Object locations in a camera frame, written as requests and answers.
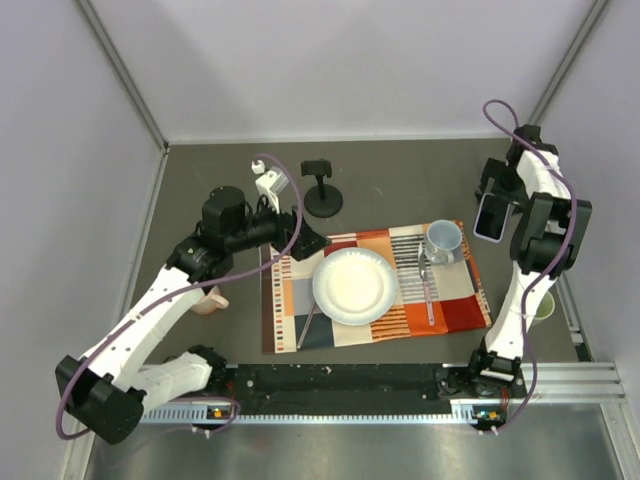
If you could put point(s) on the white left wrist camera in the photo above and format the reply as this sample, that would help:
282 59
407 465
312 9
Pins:
270 182

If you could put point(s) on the green mug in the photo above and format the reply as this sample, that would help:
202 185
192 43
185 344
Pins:
545 309

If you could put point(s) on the colourful patterned placemat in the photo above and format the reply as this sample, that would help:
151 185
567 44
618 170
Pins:
458 297

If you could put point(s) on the phone with lilac case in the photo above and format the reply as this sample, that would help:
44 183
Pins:
491 218

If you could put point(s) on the blue grey mug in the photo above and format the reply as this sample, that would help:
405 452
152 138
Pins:
442 242

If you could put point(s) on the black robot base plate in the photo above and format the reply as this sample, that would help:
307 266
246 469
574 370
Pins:
257 382

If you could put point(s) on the pink handled knife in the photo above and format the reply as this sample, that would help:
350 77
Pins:
306 326

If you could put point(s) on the pink handled fork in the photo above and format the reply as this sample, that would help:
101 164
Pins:
426 286

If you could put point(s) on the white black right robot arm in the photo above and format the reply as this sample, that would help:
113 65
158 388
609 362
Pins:
546 243

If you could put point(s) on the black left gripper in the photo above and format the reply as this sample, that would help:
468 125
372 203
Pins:
307 242

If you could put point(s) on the white ceramic plate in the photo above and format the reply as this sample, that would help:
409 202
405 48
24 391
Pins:
354 286

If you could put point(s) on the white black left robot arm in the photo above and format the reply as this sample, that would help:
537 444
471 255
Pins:
111 386

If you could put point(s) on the pink ceramic mug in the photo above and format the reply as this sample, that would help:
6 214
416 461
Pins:
211 302

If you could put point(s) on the black phone stand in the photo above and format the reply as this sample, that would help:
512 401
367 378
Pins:
321 200

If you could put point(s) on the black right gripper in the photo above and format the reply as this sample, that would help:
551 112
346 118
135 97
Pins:
492 171

